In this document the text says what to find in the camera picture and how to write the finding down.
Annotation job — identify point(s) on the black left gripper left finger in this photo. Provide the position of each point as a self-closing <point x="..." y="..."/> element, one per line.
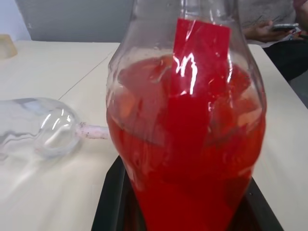
<point x="111" y="204"/>

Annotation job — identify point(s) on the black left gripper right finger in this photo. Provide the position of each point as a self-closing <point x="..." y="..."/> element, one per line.
<point x="258" y="214"/>

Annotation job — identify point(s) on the clear bottle with red drink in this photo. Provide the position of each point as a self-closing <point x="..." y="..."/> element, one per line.
<point x="183" y="134"/>

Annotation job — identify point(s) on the clear wine glass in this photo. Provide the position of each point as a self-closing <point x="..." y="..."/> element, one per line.
<point x="51" y="127"/>

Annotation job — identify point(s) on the bystander's bare hand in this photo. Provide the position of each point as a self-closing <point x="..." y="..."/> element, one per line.
<point x="261" y="32"/>

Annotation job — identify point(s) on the seated bystander in dark trousers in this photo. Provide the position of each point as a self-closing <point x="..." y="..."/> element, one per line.
<point x="288" y="55"/>

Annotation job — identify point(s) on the grey partition panel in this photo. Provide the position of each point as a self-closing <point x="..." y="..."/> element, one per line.
<point x="79" y="19"/>

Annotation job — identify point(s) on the dark smartphone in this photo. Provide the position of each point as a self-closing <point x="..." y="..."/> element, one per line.
<point x="286" y="27"/>

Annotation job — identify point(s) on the beige tape roll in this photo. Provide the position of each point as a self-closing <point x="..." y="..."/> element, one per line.
<point x="6" y="47"/>

